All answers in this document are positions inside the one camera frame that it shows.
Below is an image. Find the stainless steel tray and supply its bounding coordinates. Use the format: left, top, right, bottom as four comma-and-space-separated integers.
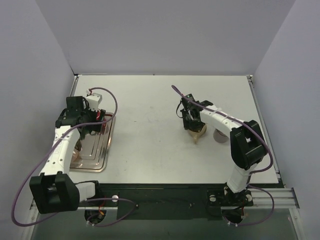
70, 112, 116, 173

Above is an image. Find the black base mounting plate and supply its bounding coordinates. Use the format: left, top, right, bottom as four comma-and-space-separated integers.
79, 183, 253, 221

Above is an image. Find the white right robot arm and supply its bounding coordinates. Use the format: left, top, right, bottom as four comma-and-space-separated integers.
180, 94, 267, 206

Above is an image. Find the lavender mug with black handle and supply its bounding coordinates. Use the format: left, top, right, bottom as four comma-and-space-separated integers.
213, 129, 229, 144

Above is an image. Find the aluminium table edge rail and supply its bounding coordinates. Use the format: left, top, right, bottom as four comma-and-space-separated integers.
246, 74, 301, 210

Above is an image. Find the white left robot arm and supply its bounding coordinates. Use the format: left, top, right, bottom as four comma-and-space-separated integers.
29, 93, 105, 214

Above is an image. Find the red mug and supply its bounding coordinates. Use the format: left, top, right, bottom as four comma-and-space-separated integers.
96, 109, 106, 122

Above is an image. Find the cream mug with blue drips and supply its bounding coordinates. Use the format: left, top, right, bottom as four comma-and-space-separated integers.
187, 124, 207, 144

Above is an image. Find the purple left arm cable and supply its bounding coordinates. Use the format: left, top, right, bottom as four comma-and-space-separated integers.
11, 87, 138, 228

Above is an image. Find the brown striped mug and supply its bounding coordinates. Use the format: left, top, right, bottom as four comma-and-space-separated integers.
74, 140, 82, 152

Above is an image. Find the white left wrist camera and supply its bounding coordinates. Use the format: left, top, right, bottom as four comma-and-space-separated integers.
85, 93, 103, 112

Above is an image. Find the pink mug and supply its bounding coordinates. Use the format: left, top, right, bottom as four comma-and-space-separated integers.
71, 148, 82, 163

